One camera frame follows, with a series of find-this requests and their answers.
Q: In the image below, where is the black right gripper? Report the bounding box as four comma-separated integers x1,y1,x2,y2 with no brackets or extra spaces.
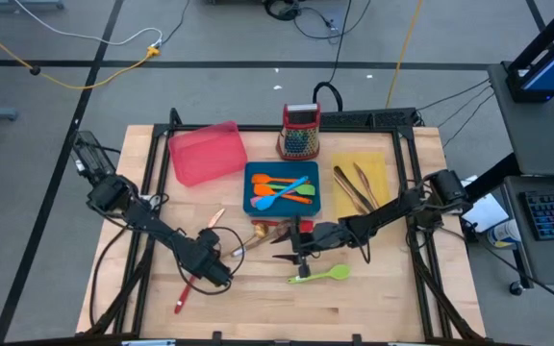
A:
270,214,359,281

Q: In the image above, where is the dark wooden spoon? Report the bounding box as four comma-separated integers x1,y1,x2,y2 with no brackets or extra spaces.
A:
231,218,293,256

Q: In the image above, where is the blue silicone spatula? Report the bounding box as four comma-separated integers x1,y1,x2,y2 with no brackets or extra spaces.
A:
254,175,310,212

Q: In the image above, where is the red silicone spoon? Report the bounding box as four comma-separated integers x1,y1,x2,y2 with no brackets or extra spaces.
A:
173,274,197,315

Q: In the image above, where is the green silicone spatula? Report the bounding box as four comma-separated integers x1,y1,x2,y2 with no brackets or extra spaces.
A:
264,182,316,197

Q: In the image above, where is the orange silicone spatula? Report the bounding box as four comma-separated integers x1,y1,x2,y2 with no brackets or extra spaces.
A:
251,173,310,186
252,183,314,206

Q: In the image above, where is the blue plastic bin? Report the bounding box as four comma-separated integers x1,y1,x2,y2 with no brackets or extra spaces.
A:
242,161,321,218

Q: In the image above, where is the green silicone spoon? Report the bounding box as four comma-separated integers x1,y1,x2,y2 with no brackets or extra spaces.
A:
286,263,353,285

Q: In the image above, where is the pink plastic bin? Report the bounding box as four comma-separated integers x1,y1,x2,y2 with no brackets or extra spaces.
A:
167,119,249,187

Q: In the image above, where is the red-trimmed steel box grater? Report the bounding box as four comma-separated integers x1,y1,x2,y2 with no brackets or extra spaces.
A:
275,102,321,162

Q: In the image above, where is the yellow plastic bin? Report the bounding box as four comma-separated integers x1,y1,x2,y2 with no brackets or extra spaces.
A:
330,151,388,222

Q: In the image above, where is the white paper pad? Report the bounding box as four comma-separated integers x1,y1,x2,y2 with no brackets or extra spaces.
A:
466,175,512,235

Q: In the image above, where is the white canister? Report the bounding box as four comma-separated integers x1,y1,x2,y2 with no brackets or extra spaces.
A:
487,218,523,250

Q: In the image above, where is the grey desk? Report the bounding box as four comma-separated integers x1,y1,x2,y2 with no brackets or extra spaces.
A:
501,175,554,288
487,62,554,178

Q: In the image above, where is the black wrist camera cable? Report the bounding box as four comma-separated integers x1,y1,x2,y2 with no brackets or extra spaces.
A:
174,225,248,297

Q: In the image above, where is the black aluminium table frame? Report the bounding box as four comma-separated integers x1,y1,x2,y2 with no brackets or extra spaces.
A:
75,107,489,346

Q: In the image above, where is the black power cable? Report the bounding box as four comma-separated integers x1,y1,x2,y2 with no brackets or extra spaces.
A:
312,0,354,114

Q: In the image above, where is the yellow extension cable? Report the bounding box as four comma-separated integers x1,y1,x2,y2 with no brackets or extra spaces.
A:
0,13,162,91

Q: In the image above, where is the white cable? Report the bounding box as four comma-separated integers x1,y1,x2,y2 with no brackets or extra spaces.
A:
14,0,164,48

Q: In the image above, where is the yellow power cable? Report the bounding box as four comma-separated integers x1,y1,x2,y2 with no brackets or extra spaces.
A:
385,0,425,110

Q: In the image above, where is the black cable bundle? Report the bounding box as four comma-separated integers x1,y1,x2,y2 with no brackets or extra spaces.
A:
262,0,372,40

